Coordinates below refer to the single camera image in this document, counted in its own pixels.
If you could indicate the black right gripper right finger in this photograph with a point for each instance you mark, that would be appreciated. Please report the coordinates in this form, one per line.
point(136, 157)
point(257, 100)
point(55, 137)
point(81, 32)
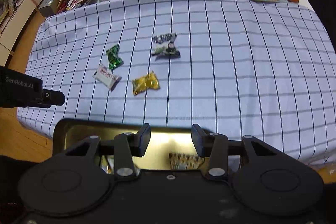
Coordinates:
point(214, 148)

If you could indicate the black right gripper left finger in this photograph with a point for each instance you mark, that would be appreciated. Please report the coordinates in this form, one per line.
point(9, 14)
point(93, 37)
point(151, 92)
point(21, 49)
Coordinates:
point(127, 146)

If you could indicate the blueberry white snack packet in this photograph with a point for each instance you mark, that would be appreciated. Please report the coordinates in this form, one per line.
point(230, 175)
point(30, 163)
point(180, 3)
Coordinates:
point(165, 46)

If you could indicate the white low cabinet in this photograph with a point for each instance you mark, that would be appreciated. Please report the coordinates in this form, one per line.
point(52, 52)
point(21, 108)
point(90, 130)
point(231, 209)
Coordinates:
point(13, 28)

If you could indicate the grey box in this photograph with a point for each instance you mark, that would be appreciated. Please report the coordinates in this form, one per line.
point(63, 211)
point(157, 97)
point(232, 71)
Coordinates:
point(48, 7)

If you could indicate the beige patterned snack packet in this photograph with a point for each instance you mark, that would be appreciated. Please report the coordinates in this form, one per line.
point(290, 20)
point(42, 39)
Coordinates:
point(182, 161)

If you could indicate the gold metal tray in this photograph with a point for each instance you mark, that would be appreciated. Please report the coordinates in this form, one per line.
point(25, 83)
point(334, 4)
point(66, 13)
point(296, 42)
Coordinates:
point(163, 140)

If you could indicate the yellow gold candy packet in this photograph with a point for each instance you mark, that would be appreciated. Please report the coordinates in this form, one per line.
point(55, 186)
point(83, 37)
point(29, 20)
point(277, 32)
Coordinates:
point(149, 81)

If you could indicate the green garlic peas packet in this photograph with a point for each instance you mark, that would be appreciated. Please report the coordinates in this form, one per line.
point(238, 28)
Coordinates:
point(107, 164)

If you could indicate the white hawthorn strip packet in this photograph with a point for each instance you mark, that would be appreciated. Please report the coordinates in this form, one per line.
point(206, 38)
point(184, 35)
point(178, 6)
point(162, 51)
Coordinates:
point(106, 77)

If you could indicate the dark green candy wrapper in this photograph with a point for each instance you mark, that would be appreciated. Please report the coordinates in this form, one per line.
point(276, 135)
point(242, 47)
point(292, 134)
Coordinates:
point(113, 59)

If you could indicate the blue checked tablecloth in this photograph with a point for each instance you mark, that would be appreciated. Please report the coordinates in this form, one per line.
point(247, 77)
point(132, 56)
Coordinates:
point(246, 68)

